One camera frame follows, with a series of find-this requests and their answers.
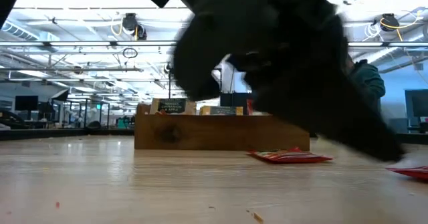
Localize hanging black cable loop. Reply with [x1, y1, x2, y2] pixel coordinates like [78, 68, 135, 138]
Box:
[122, 47, 139, 60]

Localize orange mango tea packet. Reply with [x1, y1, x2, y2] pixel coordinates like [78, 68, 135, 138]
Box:
[199, 106, 244, 116]

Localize wooden three-slot tea box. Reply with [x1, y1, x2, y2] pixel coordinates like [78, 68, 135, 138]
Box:
[134, 102, 310, 151]

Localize packets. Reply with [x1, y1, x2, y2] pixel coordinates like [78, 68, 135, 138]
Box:
[149, 98, 197, 116]

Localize dark computer monitor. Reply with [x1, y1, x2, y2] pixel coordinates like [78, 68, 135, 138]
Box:
[404, 89, 428, 118]
[14, 96, 39, 112]

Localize black equipment box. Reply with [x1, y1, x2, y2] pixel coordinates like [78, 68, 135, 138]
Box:
[219, 92, 251, 107]

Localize black ceiling cord reel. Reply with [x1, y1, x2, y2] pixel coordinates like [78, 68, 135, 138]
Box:
[380, 13, 399, 33]
[122, 13, 148, 41]

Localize grey cabinet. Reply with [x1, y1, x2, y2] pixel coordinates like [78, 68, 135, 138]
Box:
[387, 118, 411, 134]

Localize person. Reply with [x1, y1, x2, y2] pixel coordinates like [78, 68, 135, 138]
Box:
[346, 55, 387, 118]

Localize black gantry frame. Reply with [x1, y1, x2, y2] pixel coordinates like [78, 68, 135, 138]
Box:
[166, 63, 175, 100]

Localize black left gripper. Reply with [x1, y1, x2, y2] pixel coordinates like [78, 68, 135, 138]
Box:
[135, 0, 402, 161]

